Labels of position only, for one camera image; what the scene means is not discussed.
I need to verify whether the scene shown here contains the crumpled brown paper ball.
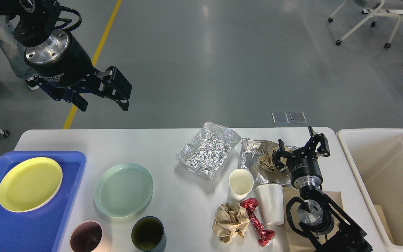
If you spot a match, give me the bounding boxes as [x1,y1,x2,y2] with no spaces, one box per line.
[212,203,250,244]

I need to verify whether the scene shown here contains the crumpled brown paper on foil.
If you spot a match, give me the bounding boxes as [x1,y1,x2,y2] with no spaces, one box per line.
[258,146,287,173]

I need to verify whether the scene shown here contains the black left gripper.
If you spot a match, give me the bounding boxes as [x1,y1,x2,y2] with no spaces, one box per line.
[24,30,133,112]

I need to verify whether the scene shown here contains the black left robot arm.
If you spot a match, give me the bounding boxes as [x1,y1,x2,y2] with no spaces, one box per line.
[0,0,132,111]

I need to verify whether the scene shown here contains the mint green plate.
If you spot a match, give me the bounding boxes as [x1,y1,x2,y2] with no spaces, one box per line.
[94,163,154,218]

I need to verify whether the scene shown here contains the yellow plate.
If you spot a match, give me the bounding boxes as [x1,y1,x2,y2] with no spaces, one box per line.
[0,157,63,213]

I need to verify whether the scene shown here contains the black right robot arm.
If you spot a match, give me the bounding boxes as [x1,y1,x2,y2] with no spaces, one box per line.
[271,126,373,252]

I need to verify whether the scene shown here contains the dark teal cup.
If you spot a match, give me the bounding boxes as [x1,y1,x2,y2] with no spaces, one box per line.
[131,216,167,252]

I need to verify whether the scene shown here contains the brown paper bag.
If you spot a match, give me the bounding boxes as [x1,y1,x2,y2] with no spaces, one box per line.
[283,186,342,252]

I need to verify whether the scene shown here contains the crumpled foil tray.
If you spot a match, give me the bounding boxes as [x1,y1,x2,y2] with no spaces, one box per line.
[176,122,241,179]

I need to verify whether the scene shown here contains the blue plastic tray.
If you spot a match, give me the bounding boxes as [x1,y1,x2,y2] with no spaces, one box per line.
[0,151,86,252]

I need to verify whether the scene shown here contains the white paper cup inverted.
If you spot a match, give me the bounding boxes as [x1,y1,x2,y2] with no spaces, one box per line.
[255,184,284,225]

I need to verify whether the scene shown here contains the white paper cup upright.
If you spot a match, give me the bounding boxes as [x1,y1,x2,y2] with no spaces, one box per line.
[228,169,254,201]

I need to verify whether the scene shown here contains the white rolling chair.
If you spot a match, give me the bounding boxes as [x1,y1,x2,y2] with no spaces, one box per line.
[335,0,403,48]

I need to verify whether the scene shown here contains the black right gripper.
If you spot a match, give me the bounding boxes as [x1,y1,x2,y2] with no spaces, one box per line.
[272,126,331,189]

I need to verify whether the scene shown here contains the flat foil sheet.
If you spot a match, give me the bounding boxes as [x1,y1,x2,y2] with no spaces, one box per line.
[239,138,291,186]

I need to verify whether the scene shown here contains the beige plastic bin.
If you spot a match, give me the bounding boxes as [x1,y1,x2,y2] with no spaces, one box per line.
[337,128,403,252]

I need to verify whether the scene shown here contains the pink ribbed mug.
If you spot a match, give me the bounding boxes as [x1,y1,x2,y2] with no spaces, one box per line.
[69,220,112,252]

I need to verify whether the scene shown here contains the red foil wrapper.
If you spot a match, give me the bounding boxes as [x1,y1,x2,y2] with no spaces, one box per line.
[240,198,275,247]

